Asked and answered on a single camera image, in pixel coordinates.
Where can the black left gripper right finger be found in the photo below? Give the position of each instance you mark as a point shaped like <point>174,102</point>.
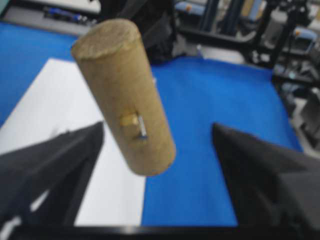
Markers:
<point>268,184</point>

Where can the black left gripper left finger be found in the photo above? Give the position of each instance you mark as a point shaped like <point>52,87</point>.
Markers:
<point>44,184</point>

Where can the wooden mallet hammer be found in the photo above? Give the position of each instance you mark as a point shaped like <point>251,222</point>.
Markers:
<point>113,61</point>

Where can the white foam board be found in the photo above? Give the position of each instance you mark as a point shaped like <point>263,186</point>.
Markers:
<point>58,101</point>

